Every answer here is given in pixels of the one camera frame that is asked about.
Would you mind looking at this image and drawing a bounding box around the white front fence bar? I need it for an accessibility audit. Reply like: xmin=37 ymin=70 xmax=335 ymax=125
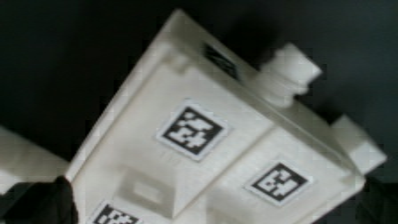
xmin=0 ymin=126 xmax=69 ymax=194

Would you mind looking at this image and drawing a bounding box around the white threaded knob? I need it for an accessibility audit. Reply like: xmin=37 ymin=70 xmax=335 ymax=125
xmin=257 ymin=43 xmax=321 ymax=108

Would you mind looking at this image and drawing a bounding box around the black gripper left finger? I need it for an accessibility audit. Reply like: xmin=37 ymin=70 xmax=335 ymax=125
xmin=0 ymin=176 xmax=78 ymax=224

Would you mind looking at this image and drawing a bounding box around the white cabinet body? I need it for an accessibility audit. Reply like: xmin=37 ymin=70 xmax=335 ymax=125
xmin=65 ymin=11 xmax=387 ymax=224

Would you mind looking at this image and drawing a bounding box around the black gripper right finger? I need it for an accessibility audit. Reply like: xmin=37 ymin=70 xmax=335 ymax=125
xmin=355 ymin=177 xmax=398 ymax=224

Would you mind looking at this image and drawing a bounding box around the short white door panel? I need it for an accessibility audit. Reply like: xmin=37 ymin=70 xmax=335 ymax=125
xmin=197 ymin=128 xmax=351 ymax=224

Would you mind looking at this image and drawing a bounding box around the long white door panel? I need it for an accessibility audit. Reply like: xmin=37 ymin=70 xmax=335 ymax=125
xmin=72 ymin=64 xmax=273 ymax=224

